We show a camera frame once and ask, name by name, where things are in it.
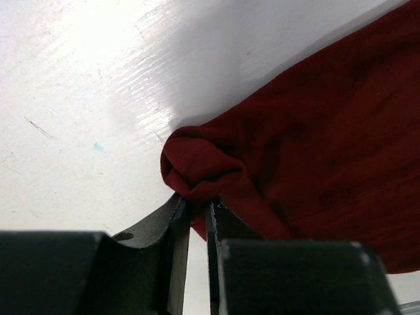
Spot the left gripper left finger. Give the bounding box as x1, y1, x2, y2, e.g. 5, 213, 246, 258
112, 194, 190, 314

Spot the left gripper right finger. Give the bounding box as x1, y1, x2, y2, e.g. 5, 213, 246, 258
205, 199, 263, 315

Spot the dark red t-shirt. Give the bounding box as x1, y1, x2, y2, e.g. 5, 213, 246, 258
161, 1, 419, 274

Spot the aluminium front rail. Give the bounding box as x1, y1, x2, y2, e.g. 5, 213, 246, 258
399, 301, 420, 315

